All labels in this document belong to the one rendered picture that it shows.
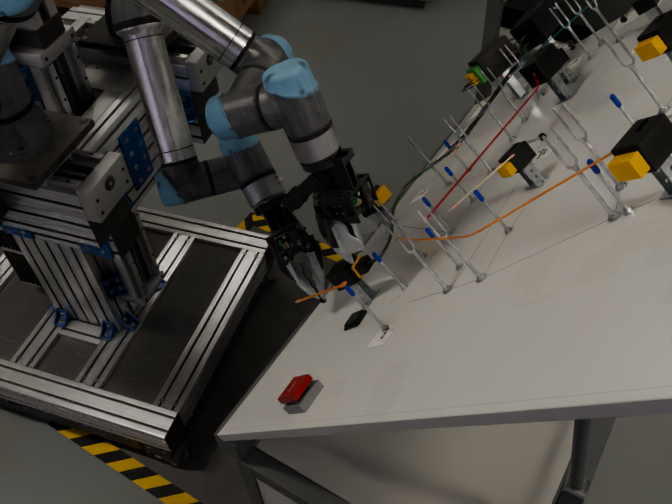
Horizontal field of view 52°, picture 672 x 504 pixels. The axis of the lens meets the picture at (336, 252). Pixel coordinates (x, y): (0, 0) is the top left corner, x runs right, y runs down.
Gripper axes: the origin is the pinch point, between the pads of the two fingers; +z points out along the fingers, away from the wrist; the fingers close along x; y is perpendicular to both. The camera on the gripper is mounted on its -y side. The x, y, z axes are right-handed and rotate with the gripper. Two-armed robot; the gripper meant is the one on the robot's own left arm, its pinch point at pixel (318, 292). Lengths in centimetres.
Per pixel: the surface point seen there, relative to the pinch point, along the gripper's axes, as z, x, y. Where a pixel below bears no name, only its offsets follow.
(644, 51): -10, 63, 30
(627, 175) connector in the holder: 3, 43, 57
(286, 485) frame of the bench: 29.9, -22.0, 5.1
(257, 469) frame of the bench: 25.1, -26.2, 3.0
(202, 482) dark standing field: 38, -68, -77
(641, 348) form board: 16, 31, 71
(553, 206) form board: 4, 40, 32
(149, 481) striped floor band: 31, -83, -77
